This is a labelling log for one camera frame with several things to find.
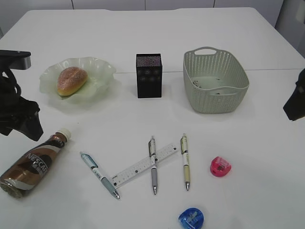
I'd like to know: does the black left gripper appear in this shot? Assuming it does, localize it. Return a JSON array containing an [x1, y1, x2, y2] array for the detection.
[[0, 69, 43, 141]]

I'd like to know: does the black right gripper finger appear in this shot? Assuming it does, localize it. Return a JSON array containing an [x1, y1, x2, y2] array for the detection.
[[283, 69, 305, 121]]

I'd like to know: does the sugared bread roll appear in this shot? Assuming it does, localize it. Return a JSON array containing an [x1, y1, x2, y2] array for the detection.
[[57, 67, 88, 96]]

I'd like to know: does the blue grey ballpoint pen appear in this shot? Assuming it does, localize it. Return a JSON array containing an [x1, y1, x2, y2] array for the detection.
[[80, 151, 121, 199]]

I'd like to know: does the green plastic woven basket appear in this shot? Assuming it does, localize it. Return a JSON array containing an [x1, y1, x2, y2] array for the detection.
[[183, 47, 249, 114]]

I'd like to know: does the green wavy glass plate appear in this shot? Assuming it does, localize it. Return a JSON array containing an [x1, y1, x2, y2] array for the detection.
[[40, 57, 116, 104]]

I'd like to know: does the pink pencil sharpener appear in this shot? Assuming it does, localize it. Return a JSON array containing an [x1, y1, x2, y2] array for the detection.
[[210, 156, 232, 177]]

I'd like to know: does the olive green ballpoint pen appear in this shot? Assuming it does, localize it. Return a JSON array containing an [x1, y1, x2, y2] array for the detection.
[[180, 133, 190, 191]]

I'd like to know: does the black mesh pen holder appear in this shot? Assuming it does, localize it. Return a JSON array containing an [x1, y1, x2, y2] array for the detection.
[[136, 53, 163, 98]]

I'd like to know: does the blue pencil sharpener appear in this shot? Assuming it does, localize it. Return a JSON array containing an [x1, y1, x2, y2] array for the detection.
[[178, 208, 204, 229]]

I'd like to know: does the brown Nescafe coffee bottle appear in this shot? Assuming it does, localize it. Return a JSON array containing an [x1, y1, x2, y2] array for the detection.
[[0, 128, 71, 198]]

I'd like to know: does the clear plastic ruler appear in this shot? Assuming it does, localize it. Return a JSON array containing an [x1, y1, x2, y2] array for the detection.
[[111, 144, 179, 189]]

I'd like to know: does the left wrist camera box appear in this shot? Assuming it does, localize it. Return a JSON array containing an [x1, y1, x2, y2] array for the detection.
[[0, 50, 31, 70]]

